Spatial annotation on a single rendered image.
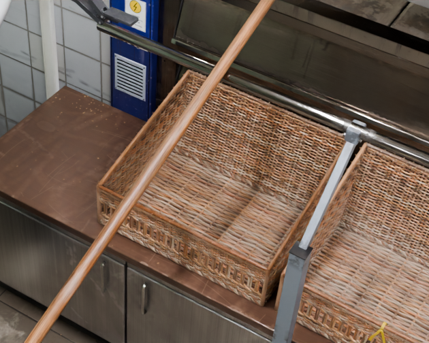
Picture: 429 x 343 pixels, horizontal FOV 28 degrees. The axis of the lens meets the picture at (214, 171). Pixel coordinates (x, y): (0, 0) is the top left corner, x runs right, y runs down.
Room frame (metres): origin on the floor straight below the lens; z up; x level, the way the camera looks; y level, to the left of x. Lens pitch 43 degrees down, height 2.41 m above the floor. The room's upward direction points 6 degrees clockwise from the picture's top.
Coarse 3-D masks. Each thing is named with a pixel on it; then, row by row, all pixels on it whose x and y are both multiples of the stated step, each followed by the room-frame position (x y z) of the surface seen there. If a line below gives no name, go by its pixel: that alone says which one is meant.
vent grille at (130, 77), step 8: (120, 56) 2.20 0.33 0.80; (120, 64) 2.20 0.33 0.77; (128, 64) 2.19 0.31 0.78; (136, 64) 2.18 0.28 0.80; (120, 72) 2.20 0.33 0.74; (128, 72) 2.19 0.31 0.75; (136, 72) 2.18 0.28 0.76; (144, 72) 2.16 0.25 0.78; (120, 80) 2.21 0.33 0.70; (128, 80) 2.19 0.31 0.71; (136, 80) 2.18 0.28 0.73; (144, 80) 2.16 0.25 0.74; (120, 88) 2.20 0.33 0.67; (128, 88) 2.19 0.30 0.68; (136, 88) 2.18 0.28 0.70; (144, 88) 2.16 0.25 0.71; (136, 96) 2.18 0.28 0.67; (144, 96) 2.16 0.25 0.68
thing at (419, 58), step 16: (256, 0) 2.04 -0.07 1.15; (288, 0) 2.01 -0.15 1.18; (304, 0) 2.02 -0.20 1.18; (304, 16) 1.97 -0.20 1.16; (320, 16) 1.95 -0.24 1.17; (336, 16) 1.95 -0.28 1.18; (352, 16) 1.96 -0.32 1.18; (336, 32) 1.93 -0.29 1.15; (352, 32) 1.91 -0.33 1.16; (368, 32) 1.89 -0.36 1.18; (384, 32) 1.90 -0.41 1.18; (400, 32) 1.91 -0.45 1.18; (384, 48) 1.87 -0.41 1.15; (400, 48) 1.85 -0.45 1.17; (416, 48) 1.84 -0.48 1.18
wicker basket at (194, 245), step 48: (192, 96) 2.06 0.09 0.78; (240, 96) 2.01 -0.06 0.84; (144, 144) 1.88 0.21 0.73; (192, 144) 2.01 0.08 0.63; (240, 144) 1.96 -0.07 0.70; (288, 144) 1.91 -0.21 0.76; (336, 144) 1.86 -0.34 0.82; (144, 192) 1.82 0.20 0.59; (192, 192) 1.84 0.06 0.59; (240, 192) 1.86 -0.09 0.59; (144, 240) 1.61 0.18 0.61; (192, 240) 1.54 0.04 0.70; (240, 240) 1.66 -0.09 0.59; (288, 240) 1.53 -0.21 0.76; (240, 288) 1.47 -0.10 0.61
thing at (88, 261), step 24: (264, 0) 1.83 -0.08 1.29; (240, 48) 1.71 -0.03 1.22; (216, 72) 1.64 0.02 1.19; (192, 120) 1.53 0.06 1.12; (168, 144) 1.47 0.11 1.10; (144, 168) 1.41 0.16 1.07; (120, 216) 1.30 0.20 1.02; (96, 240) 1.25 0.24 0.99; (72, 288) 1.15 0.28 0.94; (48, 312) 1.10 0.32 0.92
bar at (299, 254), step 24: (144, 48) 1.76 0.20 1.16; (168, 48) 1.74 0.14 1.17; (264, 96) 1.60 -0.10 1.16; (288, 96) 1.60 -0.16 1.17; (336, 120) 1.53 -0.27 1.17; (384, 144) 1.47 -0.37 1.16; (408, 144) 1.46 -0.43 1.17; (336, 168) 1.45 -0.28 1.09; (312, 216) 1.38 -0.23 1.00; (312, 240) 1.35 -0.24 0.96; (288, 264) 1.31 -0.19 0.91; (288, 288) 1.30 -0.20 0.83; (288, 312) 1.30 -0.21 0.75; (288, 336) 1.29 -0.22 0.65
